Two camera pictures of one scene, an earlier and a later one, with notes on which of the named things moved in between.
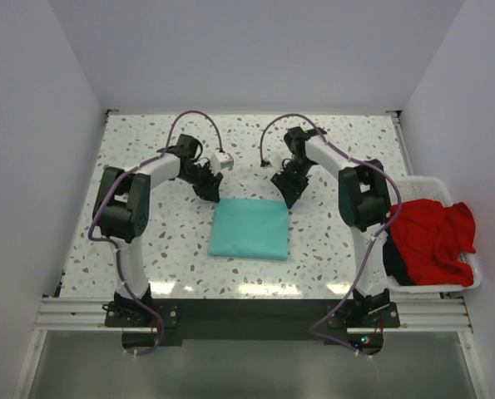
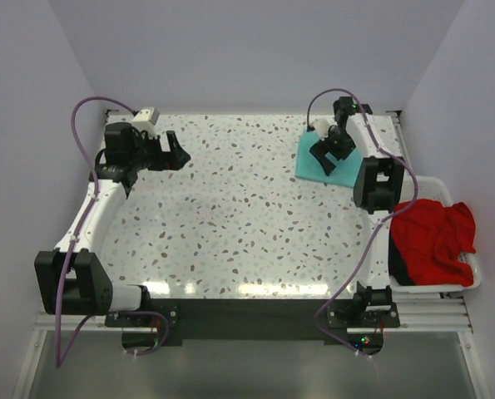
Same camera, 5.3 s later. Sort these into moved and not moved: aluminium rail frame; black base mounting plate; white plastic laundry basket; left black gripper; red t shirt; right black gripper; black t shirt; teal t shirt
Moved: right black gripper; teal t shirt; left black gripper
Not moved: black t shirt; aluminium rail frame; red t shirt; white plastic laundry basket; black base mounting plate
